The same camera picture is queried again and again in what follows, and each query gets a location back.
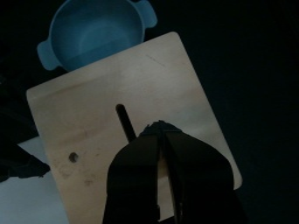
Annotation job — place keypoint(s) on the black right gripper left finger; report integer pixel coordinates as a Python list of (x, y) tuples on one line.
[(133, 175)]

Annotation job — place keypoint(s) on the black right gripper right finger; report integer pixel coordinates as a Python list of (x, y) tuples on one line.
[(202, 178)]

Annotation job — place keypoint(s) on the wooden cutting board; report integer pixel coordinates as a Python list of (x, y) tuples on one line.
[(117, 96)]

